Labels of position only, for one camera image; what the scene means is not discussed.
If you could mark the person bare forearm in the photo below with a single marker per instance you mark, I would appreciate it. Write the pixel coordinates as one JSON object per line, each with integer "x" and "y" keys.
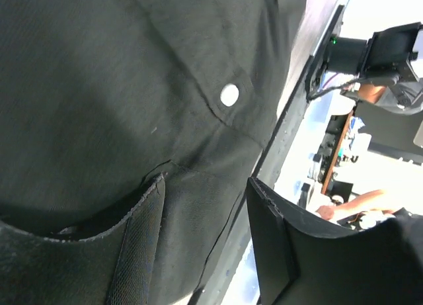
{"x": 378, "y": 200}

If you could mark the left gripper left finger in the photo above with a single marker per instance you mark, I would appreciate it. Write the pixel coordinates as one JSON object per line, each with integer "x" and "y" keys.
{"x": 109, "y": 262}

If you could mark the black long sleeve shirt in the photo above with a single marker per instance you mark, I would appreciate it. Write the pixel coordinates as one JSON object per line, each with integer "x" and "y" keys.
{"x": 98, "y": 97}

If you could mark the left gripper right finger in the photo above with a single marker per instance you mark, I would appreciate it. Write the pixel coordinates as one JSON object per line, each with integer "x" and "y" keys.
{"x": 303, "y": 259}

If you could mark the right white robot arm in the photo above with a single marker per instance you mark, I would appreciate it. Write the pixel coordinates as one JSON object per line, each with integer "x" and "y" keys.
{"x": 389, "y": 57}

